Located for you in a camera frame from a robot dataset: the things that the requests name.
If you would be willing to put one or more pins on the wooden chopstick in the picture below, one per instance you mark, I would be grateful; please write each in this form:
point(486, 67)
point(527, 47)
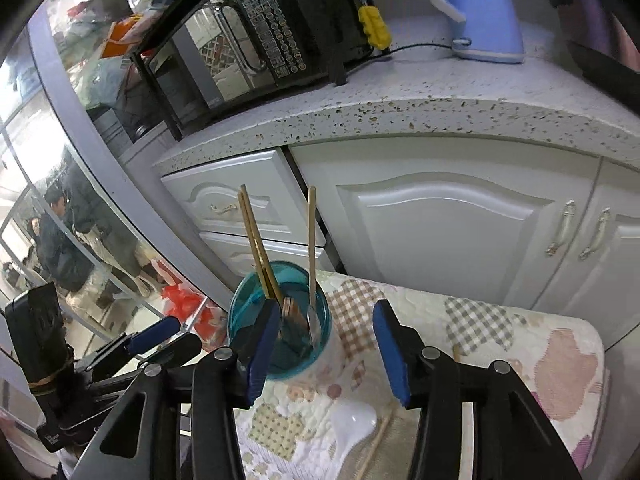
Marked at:
point(456, 352)
point(261, 245)
point(311, 250)
point(255, 240)
point(375, 447)

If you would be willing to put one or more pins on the teal rimmed utensil holder cup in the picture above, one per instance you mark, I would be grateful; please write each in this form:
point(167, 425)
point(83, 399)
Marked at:
point(292, 280)

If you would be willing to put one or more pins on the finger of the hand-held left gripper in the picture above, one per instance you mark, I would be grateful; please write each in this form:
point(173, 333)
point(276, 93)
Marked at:
point(175, 350)
point(152, 335)

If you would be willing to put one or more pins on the wide white cabinet door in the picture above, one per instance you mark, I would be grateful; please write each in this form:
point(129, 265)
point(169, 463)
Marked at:
point(425, 240)

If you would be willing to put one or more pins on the yellow bottle brush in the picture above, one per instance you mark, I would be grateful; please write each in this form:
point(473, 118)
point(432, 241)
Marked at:
point(375, 25)

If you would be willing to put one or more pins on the black microwave oven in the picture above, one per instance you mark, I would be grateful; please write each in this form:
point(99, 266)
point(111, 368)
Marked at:
point(225, 60)

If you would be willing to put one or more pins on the white plastic soup spoon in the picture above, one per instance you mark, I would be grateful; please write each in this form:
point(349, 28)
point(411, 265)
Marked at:
point(352, 425)

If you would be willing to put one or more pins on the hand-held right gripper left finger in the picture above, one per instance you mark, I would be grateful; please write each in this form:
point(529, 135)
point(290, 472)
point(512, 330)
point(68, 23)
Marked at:
point(262, 355)

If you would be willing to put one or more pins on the small white cabinet drawer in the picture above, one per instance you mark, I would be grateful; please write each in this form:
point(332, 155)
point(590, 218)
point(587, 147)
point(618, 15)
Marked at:
point(225, 255)

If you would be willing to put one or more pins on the red plastic bag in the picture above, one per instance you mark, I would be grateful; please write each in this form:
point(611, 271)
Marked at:
point(185, 305)

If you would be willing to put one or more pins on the patchwork quilted cloth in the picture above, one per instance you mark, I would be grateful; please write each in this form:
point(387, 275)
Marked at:
point(500, 320)

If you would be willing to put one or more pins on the large white cabinet drawer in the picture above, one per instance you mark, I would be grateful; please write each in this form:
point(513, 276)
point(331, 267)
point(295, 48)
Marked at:
point(200, 185)

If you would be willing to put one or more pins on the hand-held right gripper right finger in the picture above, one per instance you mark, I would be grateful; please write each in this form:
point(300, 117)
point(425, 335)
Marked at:
point(397, 355)

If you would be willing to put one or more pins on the round metal spoon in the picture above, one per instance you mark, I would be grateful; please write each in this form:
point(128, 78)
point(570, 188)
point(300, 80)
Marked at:
point(292, 317)

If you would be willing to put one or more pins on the orange box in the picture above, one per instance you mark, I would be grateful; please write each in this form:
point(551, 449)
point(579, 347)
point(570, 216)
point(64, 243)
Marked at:
point(117, 35)

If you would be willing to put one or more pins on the glass sliding door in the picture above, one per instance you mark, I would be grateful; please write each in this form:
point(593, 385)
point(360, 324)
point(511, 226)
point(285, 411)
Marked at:
point(30, 160)

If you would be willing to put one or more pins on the blue electric kettle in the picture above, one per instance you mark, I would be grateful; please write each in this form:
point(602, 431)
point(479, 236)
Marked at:
point(480, 10)

